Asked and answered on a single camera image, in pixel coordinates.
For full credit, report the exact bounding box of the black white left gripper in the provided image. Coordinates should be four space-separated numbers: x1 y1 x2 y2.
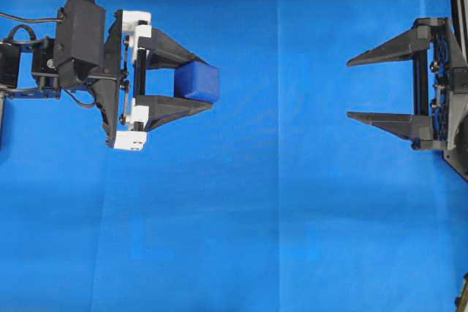
91 10 214 151

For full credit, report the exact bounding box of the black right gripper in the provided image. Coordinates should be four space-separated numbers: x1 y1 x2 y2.
347 18 467 151

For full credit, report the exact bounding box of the blue block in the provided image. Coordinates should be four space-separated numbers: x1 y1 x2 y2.
173 61 220 103

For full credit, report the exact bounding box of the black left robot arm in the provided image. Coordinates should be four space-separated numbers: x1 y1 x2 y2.
1 10 220 151

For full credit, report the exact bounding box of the blue table cloth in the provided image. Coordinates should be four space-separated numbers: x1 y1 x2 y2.
1 0 467 311

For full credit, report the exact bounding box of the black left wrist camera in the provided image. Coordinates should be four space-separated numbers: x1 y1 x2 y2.
53 0 105 89

